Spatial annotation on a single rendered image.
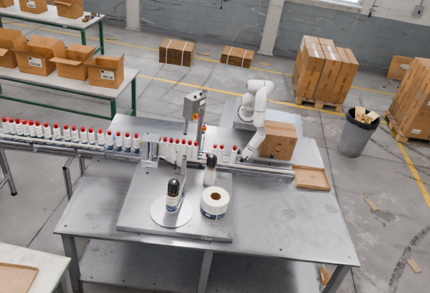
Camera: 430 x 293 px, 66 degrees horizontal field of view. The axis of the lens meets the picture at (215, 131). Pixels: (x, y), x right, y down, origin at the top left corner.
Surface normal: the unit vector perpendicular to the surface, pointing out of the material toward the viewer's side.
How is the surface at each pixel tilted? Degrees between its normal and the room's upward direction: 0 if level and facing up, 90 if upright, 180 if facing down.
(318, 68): 90
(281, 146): 90
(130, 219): 0
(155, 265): 0
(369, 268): 0
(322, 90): 87
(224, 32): 90
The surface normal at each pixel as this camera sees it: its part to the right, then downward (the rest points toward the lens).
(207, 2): -0.16, 0.55
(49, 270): 0.13, -0.81
